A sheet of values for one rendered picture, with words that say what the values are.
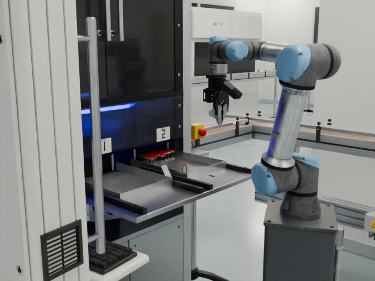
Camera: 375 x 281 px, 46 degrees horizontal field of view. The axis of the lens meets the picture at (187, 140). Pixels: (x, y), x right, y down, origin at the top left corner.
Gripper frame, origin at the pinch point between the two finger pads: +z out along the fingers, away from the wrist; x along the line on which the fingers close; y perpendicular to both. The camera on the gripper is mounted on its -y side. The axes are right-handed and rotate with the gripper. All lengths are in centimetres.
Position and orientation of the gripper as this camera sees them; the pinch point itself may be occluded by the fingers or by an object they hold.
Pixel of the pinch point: (221, 122)
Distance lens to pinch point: 188.1
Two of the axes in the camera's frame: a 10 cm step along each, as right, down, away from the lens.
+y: -7.4, -1.4, 6.6
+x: -6.7, 1.6, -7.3
